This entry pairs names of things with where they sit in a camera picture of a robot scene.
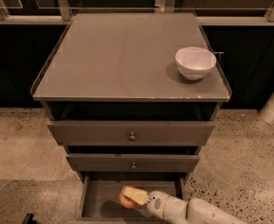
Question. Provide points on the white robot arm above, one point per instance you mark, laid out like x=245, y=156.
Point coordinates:
x=201, y=212

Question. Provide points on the grey middle drawer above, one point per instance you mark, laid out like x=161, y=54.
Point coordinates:
x=134, y=159

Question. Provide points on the red apple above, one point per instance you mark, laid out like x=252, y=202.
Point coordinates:
x=125, y=200

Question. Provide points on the white ceramic bowl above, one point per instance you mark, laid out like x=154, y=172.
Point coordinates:
x=194, y=63

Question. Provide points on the grey top drawer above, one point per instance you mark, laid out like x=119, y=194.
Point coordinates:
x=141, y=124

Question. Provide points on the grey drawer cabinet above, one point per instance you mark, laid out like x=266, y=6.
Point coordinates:
x=128, y=59

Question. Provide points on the black object on floor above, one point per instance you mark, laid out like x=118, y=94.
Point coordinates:
x=29, y=219

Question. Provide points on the grey drawer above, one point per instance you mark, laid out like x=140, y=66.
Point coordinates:
x=141, y=124
x=100, y=204
x=134, y=159

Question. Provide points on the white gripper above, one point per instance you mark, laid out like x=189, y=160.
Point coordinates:
x=156, y=203

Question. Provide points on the grey bottom drawer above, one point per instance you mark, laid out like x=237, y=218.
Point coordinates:
x=100, y=204

